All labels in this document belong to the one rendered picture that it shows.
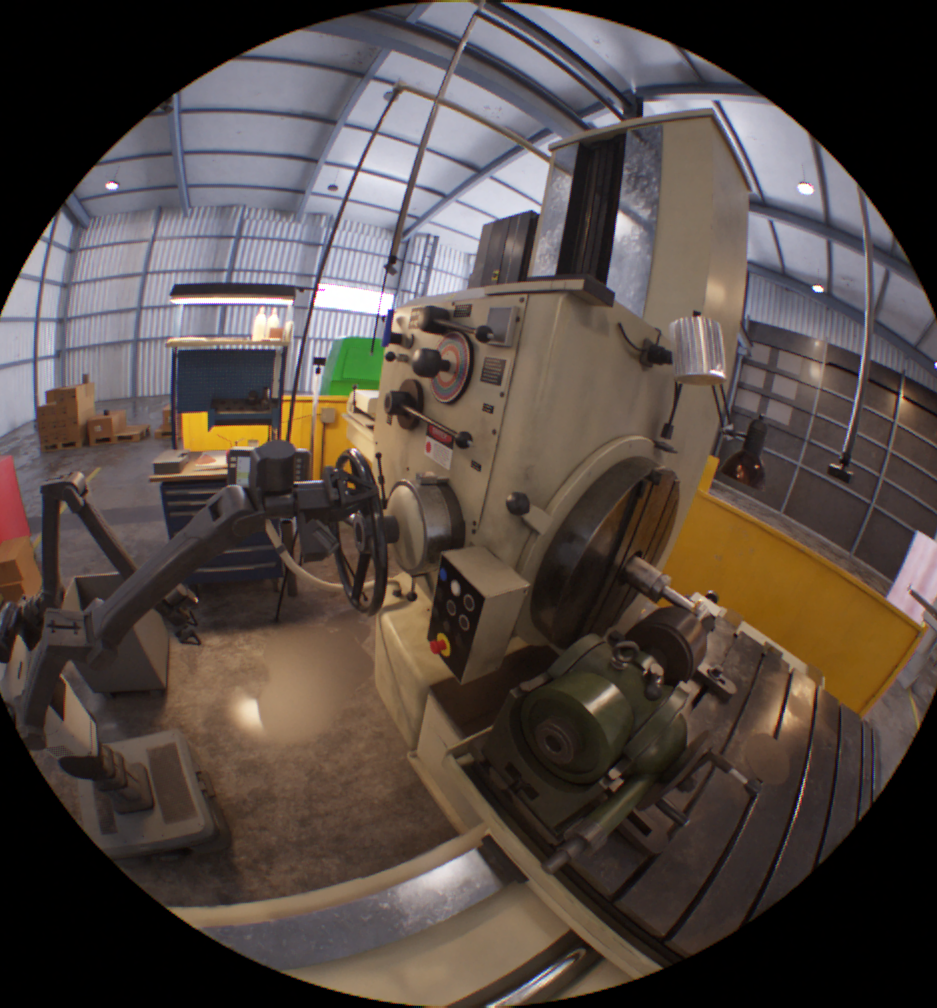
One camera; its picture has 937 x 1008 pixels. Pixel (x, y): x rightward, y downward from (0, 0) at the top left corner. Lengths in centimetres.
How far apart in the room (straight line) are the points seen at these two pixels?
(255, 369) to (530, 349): 214
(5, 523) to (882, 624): 693
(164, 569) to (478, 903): 94
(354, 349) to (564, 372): 412
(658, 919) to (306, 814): 139
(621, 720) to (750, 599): 254
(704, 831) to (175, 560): 112
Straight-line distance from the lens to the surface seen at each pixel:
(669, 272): 133
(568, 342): 63
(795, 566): 292
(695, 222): 140
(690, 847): 90
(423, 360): 76
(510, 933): 102
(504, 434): 66
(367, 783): 178
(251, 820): 180
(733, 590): 303
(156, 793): 170
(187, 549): 57
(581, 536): 71
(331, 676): 211
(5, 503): 412
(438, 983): 101
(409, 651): 145
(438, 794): 173
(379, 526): 60
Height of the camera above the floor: 168
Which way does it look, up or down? 22 degrees down
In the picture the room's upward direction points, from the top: 12 degrees clockwise
